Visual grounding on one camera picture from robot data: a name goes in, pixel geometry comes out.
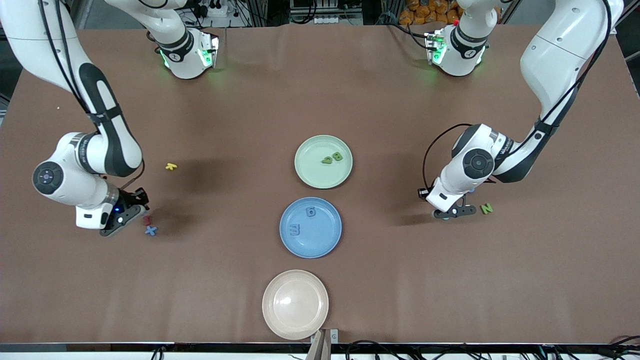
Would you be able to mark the blue foam letter E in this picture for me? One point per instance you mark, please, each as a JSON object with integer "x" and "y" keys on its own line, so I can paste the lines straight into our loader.
{"x": 298, "y": 230}

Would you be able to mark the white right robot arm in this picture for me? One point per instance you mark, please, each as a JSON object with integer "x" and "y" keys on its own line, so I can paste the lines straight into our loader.
{"x": 25, "y": 30}

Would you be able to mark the green foam letter N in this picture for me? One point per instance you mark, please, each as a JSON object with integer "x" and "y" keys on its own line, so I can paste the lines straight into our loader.
{"x": 486, "y": 208}

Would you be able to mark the beige plate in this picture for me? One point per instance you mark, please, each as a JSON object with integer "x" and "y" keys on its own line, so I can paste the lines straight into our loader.
{"x": 295, "y": 310}

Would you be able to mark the bag of orange fruit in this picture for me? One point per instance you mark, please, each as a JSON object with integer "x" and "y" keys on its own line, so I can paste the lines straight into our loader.
{"x": 425, "y": 12}

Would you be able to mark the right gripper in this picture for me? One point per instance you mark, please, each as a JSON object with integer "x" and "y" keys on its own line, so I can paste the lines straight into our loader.
{"x": 131, "y": 198}

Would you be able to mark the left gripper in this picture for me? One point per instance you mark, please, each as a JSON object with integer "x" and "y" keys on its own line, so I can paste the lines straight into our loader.
{"x": 421, "y": 194}

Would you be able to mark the green foam number 9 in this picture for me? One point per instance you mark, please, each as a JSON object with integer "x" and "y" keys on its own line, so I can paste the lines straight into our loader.
{"x": 328, "y": 162}

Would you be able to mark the small metal bracket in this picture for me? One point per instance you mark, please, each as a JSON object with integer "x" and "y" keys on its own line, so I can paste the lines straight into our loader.
{"x": 333, "y": 337}

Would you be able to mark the blue foam letter X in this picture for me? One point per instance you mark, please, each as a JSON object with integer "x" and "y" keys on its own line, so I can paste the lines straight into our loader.
{"x": 150, "y": 230}

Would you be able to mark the light green plate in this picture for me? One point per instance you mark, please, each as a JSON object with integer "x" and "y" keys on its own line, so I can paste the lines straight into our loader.
{"x": 312, "y": 167}

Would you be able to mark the white power strip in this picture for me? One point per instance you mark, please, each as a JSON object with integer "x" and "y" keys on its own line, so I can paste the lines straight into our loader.
{"x": 340, "y": 20}
{"x": 215, "y": 9}

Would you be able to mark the green foam letter B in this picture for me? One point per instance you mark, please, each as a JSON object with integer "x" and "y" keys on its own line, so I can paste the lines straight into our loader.
{"x": 338, "y": 156}

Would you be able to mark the blue foam number 6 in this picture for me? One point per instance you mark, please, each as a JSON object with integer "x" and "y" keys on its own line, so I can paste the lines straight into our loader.
{"x": 311, "y": 214}

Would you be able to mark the blue plate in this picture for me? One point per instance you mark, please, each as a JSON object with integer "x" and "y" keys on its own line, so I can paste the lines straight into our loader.
{"x": 320, "y": 240}

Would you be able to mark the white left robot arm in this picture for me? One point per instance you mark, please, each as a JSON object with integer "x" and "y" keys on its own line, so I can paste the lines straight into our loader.
{"x": 560, "y": 55}

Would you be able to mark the yellow foam letter K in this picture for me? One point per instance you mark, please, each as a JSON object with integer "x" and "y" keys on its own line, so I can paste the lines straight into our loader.
{"x": 171, "y": 166}

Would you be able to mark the table cover mat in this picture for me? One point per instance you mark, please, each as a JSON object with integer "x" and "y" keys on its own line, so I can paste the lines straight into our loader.
{"x": 400, "y": 300}

